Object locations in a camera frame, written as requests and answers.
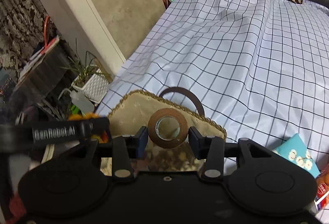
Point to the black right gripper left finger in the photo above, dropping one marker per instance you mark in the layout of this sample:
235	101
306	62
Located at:
125	148

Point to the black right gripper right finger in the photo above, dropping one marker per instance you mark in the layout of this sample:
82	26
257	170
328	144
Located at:
211	149

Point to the brown tape roll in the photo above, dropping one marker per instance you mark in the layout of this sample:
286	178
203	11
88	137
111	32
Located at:
167	128

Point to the woven basket with floral lining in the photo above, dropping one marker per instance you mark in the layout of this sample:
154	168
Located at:
136	108

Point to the clear squeeze wash bottle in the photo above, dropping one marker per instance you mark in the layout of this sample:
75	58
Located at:
79	100

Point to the green spray bottle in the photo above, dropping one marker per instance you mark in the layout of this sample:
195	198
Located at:
74	110

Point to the grey side table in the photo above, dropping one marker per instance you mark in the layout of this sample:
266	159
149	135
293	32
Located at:
42	78

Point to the white ribbed plant pot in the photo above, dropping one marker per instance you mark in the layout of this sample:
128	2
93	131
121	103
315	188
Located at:
95	88

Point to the cleansing towel pack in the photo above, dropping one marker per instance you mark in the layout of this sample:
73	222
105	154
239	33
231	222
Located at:
296	152

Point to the green spiky plant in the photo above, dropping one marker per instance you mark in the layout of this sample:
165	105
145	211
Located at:
86	68

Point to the blue checked bed sheet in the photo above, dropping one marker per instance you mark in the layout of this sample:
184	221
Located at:
259	67

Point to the red biscuit packet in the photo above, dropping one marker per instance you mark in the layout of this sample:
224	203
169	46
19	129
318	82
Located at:
321	200

